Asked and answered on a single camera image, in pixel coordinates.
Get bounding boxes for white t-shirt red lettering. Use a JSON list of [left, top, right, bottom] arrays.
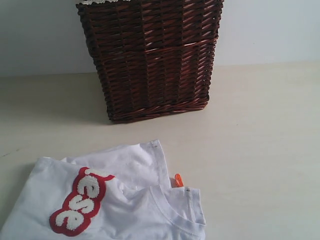
[[0, 140, 206, 240]]

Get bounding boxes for dark red wicker basket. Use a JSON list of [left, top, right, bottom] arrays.
[[76, 0, 224, 123]]

